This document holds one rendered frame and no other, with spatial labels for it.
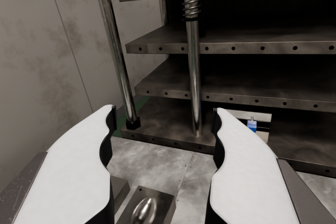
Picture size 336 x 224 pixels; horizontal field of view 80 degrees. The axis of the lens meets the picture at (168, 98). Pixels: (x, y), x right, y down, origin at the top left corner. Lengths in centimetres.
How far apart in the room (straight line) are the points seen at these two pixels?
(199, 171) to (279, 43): 63
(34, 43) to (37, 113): 63
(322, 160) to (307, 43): 52
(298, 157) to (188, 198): 55
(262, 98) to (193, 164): 44
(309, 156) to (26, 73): 209
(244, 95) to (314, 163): 41
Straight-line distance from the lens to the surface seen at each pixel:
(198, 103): 103
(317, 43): 96
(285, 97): 104
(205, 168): 97
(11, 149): 220
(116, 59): 110
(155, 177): 96
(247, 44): 93
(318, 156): 117
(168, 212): 77
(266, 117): 107
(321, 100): 107
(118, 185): 89
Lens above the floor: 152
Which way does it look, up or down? 28 degrees down
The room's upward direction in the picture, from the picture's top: 7 degrees counter-clockwise
